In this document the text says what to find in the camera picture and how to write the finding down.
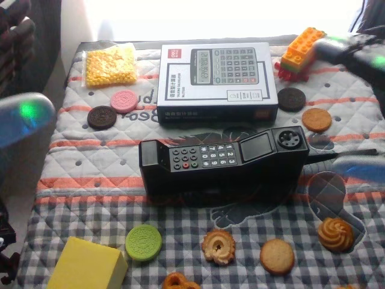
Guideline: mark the white blue calculator box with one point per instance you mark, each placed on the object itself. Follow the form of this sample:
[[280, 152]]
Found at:
[[180, 78]]

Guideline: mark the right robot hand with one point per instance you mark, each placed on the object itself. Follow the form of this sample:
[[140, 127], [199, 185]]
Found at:
[[355, 52]]

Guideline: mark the swirl butter cookie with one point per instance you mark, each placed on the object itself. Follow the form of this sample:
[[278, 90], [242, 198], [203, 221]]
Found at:
[[335, 236]]

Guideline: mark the yellow foam block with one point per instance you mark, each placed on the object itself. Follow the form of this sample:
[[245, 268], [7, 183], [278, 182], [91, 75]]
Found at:
[[87, 265]]

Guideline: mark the grey quilt with bear print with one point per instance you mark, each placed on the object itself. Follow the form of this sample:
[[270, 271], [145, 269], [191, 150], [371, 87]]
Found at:
[[120, 192]]

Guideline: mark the orange round sandwich cookie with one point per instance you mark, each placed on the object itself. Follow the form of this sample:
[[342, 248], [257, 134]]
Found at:
[[316, 119]]

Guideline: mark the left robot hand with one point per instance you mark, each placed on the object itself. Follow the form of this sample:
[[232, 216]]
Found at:
[[27, 126]]

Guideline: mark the black metal stand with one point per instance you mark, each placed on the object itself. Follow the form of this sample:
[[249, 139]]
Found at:
[[7, 228]]

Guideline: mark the bag of yellow beads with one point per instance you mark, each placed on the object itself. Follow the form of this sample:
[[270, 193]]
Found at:
[[108, 66]]

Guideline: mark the large black toy phone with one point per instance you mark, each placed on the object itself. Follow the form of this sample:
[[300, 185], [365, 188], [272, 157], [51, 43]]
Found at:
[[210, 180]]

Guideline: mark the pink sandwich cookie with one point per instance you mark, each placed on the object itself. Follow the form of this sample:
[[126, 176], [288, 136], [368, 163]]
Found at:
[[124, 101]]

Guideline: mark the orange cookie fragment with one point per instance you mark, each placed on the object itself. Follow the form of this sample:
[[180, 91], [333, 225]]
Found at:
[[347, 287]]

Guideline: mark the green sandwich cookie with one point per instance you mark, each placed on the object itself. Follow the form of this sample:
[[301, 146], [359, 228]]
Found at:
[[143, 243]]

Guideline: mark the round tan biscuit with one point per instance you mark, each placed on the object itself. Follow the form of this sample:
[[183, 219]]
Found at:
[[276, 256]]

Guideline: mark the orange red toy brick build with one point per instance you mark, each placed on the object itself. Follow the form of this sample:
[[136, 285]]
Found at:
[[297, 54]]

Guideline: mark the brown pretzel cookie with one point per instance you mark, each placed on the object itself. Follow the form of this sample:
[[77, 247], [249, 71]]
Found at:
[[173, 283]]

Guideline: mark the dark brown sandwich cookie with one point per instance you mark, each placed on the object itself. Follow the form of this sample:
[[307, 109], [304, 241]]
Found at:
[[102, 118], [291, 99]]

